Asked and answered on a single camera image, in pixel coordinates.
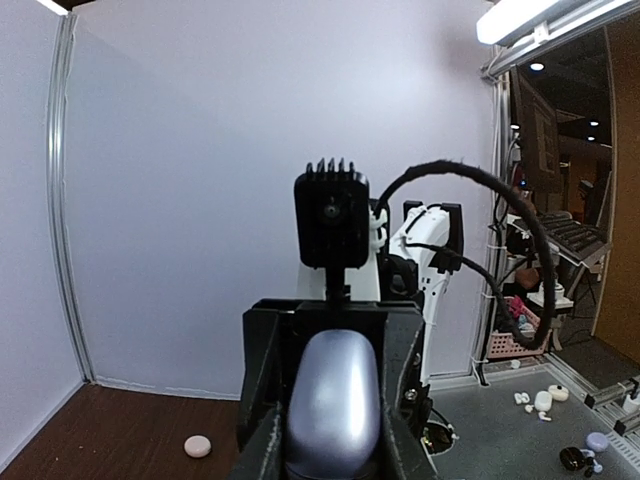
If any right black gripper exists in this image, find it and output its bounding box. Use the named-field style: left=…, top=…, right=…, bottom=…
left=237, top=299, right=424, bottom=450

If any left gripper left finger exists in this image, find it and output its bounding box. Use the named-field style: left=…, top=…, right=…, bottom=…
left=233, top=402, right=287, bottom=480

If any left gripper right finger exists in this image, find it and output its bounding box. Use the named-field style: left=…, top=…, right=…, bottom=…
left=380, top=403, right=438, bottom=480

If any purple earbud charging case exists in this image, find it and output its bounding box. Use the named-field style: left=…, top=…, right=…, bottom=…
left=285, top=329, right=381, bottom=479

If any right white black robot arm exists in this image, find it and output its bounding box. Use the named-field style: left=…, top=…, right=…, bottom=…
left=237, top=202, right=464, bottom=447

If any pink round charging case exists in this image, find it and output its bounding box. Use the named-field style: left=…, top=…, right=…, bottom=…
left=183, top=435, right=212, bottom=459

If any white case on bench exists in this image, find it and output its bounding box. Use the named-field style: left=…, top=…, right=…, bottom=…
left=534, top=390, right=553, bottom=412

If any black case on bench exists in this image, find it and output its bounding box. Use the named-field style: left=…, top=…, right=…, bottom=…
left=559, top=447, right=586, bottom=472

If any cream round case on bench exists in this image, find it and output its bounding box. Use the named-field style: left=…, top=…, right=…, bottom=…
left=547, top=384, right=570, bottom=402

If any lilac case on bench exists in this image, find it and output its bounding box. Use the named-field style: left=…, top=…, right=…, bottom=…
left=585, top=432, right=609, bottom=453

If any pink plastic basket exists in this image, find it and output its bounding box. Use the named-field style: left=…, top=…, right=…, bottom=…
left=487, top=296, right=550, bottom=360

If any ceiling light bar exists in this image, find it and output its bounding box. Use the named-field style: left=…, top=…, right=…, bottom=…
left=476, top=0, right=633, bottom=47

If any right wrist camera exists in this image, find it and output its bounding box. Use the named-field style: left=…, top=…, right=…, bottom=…
left=294, top=158, right=370, bottom=304

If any right black braided cable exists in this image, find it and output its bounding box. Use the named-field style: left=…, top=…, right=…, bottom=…
left=374, top=158, right=559, bottom=351

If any left aluminium frame post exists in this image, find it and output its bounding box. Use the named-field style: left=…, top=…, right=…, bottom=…
left=46, top=12, right=96, bottom=383

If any aluminium frame post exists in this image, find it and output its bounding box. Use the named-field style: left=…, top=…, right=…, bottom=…
left=46, top=12, right=96, bottom=383
left=472, top=65, right=511, bottom=387

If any right aluminium frame post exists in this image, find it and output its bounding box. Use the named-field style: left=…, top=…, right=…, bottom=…
left=472, top=65, right=511, bottom=387

